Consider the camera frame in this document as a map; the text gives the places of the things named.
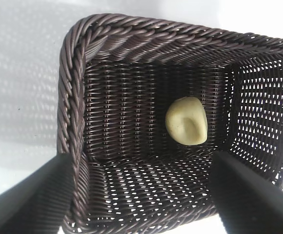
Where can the dark brown woven basket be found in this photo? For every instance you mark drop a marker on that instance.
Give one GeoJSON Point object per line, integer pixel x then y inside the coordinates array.
{"type": "Point", "coordinates": [131, 109]}

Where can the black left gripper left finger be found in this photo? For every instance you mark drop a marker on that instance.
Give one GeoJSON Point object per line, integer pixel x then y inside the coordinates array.
{"type": "Point", "coordinates": [26, 202]}

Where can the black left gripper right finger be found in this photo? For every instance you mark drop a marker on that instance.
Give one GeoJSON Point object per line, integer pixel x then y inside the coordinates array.
{"type": "Point", "coordinates": [255, 202]}

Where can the pale yellow egg yolk pastry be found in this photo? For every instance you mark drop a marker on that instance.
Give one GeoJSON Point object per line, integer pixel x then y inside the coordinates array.
{"type": "Point", "coordinates": [186, 122]}

